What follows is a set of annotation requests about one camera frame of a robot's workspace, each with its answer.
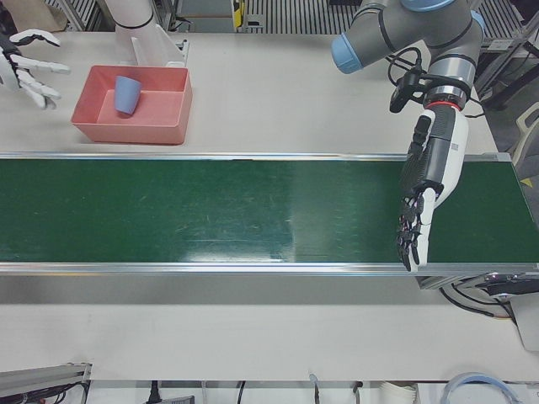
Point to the aluminium frame structure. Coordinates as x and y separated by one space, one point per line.
505 42

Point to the blue plastic cup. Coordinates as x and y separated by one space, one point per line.
127 94

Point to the aluminium frame with slats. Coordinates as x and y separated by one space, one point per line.
80 12

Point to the black conveyor motor mount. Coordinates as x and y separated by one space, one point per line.
509 284

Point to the pink plastic box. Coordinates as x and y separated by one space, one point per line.
147 109

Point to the yellow black striped post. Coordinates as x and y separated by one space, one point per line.
238 12

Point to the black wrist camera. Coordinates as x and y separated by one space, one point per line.
400 94

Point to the grey white chair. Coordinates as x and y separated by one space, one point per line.
528 139

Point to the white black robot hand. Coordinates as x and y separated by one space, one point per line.
6 71

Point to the white finned mounting bracket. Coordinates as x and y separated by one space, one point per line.
160 48

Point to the white cylindrical robot column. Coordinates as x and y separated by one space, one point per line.
130 21

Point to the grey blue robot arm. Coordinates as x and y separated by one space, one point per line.
421 25

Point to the aluminium profile bar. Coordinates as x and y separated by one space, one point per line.
42 374

